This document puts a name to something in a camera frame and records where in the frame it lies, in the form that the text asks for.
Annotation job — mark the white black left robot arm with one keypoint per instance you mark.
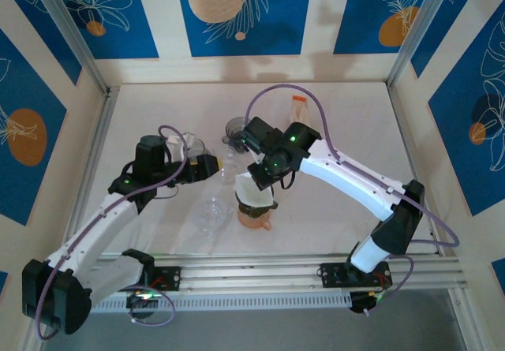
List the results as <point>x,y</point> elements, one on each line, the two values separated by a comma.
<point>98,228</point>

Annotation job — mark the aluminium mounting rail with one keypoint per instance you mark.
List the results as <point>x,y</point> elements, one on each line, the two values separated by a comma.
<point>252,276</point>

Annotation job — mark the aluminium corner post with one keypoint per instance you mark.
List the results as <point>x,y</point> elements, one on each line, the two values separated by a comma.
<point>73,31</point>
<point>420,31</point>

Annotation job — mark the clear ribbed carafe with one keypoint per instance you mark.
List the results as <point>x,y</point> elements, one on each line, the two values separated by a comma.
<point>233,171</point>

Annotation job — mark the smoke grey ribbed carafe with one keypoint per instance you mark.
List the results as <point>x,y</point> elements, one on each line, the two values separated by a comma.
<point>198,148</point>

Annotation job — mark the aluminium side rail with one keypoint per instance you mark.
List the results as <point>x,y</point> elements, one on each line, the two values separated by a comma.
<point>90,161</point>
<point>398,110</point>

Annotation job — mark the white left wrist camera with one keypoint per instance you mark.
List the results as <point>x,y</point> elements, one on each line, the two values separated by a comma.
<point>177,142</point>

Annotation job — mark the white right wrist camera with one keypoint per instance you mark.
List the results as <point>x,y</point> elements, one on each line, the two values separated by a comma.
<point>254,157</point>

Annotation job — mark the orange plastic carafe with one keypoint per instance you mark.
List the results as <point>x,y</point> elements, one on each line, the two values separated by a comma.
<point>252,222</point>

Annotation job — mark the smoke grey plastic dripper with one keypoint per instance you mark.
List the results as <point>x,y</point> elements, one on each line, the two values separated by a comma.
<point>233,128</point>

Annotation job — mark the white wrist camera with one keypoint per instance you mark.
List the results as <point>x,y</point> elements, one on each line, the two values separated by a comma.
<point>254,157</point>
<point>177,142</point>

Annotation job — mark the dark olive plastic dripper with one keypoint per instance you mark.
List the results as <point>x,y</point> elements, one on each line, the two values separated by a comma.
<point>256,211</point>

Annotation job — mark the orange coffee filter pack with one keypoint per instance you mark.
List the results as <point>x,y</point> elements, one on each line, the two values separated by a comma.
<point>300,108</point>

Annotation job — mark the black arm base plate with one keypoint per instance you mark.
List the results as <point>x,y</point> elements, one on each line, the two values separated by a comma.
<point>171,278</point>
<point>331,274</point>

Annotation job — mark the white paper coffee filter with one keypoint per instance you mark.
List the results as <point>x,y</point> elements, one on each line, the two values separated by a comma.
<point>248,191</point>

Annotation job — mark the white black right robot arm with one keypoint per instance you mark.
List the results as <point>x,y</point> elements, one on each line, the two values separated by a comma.
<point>347,177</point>

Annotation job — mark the clear plastic dripper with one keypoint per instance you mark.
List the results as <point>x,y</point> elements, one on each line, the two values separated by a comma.
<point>211,215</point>

